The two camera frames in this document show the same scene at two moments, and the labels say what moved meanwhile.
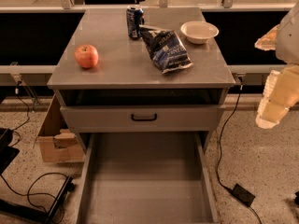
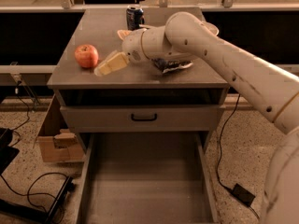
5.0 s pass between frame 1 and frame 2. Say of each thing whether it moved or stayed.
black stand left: stayed
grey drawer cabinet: stayed
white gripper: moved
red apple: stayed
